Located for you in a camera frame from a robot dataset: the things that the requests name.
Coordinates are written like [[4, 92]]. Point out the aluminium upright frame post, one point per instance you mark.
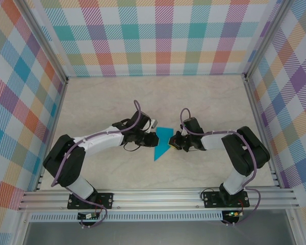
[[44, 42], [265, 38]]

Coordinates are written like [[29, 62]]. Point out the blue square paper sheet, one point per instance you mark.
[[163, 143]]

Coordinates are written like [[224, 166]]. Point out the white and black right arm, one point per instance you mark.
[[214, 141]]

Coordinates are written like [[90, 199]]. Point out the aluminium side frame rail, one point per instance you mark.
[[256, 114], [57, 114]]

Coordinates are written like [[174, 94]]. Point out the aluminium mounting rail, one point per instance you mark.
[[155, 200]]

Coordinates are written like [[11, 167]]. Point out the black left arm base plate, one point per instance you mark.
[[107, 199]]

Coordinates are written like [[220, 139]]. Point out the small black circuit board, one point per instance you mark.
[[88, 216]]

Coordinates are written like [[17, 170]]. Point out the small circuit board green light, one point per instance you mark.
[[233, 214]]

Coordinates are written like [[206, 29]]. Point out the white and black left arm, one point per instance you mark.
[[99, 143]]

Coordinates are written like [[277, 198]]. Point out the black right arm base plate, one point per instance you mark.
[[209, 202]]

